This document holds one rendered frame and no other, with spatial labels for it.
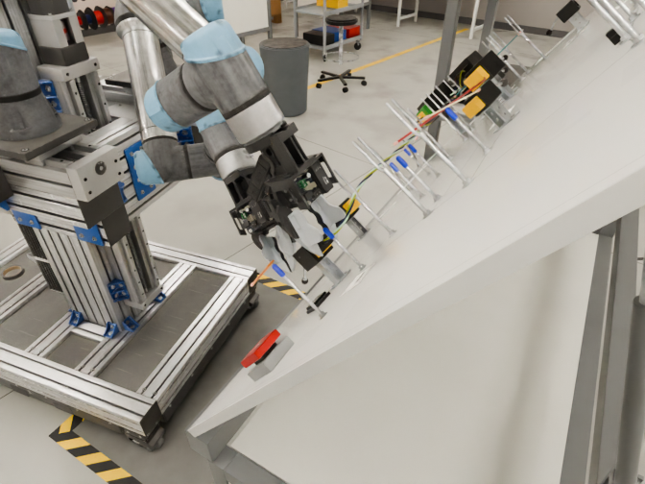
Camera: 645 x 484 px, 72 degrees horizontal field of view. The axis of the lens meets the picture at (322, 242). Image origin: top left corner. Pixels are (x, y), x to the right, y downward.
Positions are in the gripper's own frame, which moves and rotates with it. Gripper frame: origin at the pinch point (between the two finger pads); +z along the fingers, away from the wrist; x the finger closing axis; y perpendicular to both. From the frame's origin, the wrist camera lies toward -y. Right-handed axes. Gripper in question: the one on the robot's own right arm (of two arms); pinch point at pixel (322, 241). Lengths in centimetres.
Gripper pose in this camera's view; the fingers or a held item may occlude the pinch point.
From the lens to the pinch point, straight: 73.5
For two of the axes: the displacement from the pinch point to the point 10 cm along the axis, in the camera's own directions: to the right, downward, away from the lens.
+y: 6.2, 0.0, -7.8
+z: 4.8, 7.8, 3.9
